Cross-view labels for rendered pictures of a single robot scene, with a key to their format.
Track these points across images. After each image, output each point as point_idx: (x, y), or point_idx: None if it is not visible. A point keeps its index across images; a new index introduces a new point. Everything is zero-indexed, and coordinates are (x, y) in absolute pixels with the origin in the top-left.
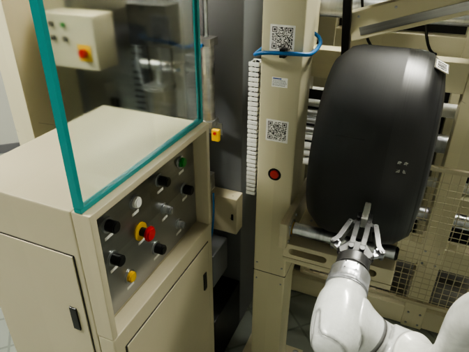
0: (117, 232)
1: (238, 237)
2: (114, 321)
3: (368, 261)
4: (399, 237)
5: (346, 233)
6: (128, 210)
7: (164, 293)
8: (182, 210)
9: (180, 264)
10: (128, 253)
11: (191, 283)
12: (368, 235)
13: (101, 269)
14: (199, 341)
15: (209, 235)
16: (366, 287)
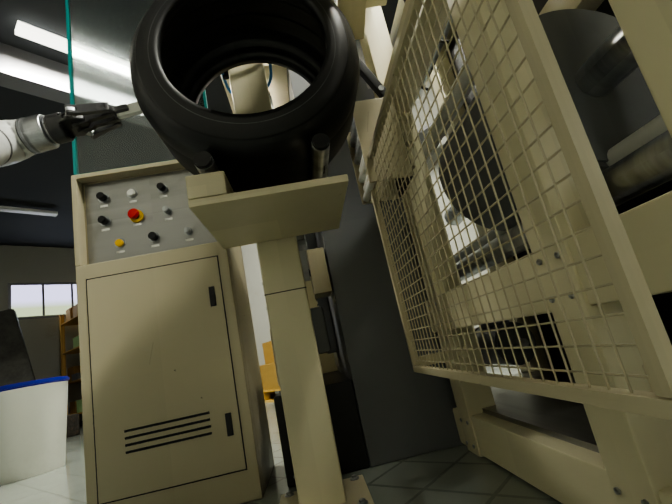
0: (99, 197)
1: (337, 310)
2: (78, 251)
3: (52, 114)
4: (160, 121)
5: (106, 126)
6: (125, 197)
7: (140, 267)
8: (196, 223)
9: (166, 253)
10: (121, 225)
11: (184, 283)
12: (101, 113)
13: (73, 208)
14: (203, 368)
15: (222, 251)
16: (18, 119)
